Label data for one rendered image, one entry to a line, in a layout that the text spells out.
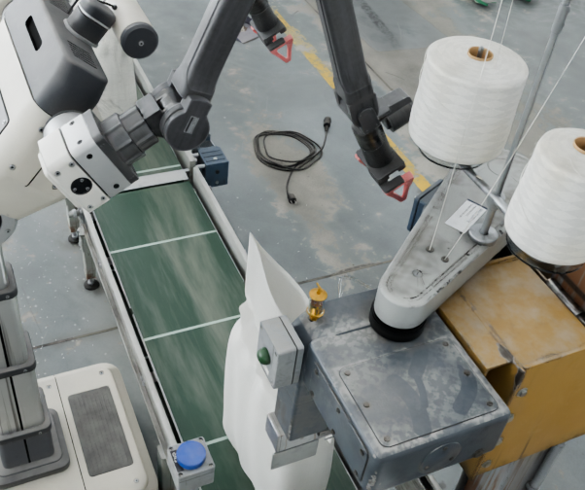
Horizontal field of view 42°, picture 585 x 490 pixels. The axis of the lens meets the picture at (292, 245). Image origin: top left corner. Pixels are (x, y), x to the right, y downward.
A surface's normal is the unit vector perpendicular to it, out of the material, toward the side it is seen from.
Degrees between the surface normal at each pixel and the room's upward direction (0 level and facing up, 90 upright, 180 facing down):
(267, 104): 0
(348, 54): 91
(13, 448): 90
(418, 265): 0
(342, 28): 91
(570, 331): 0
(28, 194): 115
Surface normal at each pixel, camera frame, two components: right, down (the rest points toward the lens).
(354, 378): 0.11, -0.74
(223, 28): 0.36, 0.63
